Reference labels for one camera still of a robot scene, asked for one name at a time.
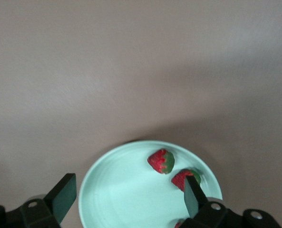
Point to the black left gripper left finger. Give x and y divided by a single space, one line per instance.
62 197

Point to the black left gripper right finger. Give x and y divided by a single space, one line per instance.
193 199

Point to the red toy strawberry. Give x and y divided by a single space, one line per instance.
178 181
178 225
161 161

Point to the pale green round plate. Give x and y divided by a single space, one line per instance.
121 190

